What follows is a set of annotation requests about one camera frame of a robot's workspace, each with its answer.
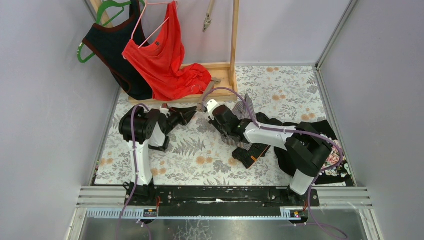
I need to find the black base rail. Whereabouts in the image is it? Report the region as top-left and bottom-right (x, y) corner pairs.
(123, 182), (320, 218)

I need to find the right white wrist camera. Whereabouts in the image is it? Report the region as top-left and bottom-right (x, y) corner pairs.
(205, 99), (220, 121)

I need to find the black floral garment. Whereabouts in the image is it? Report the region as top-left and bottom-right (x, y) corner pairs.
(274, 120), (352, 185)

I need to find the black underwear orange trim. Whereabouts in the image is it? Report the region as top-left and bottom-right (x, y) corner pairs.
(232, 112), (283, 169)

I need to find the wooden clothes rack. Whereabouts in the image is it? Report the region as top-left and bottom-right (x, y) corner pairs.
(85, 0), (240, 105)

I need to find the floral patterned table mat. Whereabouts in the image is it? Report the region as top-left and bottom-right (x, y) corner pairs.
(94, 66), (327, 186)

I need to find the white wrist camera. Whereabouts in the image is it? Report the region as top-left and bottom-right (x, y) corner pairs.
(159, 103), (170, 115)
(205, 99), (220, 121)

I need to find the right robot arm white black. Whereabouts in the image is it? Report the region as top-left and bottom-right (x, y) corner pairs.
(206, 100), (335, 196)

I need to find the green plastic hanger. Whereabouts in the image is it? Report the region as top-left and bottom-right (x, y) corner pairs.
(77, 0), (147, 64)

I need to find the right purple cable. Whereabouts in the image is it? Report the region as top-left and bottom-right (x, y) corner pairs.
(200, 86), (349, 240)

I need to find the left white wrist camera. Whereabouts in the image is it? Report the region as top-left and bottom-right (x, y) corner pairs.
(159, 103), (170, 115)

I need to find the purple cable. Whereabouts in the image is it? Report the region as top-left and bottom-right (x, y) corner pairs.
(200, 86), (349, 240)
(114, 103), (152, 240)

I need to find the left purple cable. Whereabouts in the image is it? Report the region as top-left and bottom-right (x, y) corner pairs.
(114, 103), (152, 240)

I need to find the dark tank top red trim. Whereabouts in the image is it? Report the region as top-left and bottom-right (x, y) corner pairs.
(82, 0), (153, 101)

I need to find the grey striped underwear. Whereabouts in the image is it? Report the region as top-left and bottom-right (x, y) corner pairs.
(221, 93), (257, 151)

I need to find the wooden clip hanger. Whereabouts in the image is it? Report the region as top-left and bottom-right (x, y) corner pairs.
(196, 77), (222, 112)

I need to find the pink wire hanger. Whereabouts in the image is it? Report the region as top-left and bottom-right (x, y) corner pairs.
(131, 0), (178, 49)

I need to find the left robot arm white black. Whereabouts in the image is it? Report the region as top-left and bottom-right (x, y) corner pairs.
(118, 103), (197, 186)

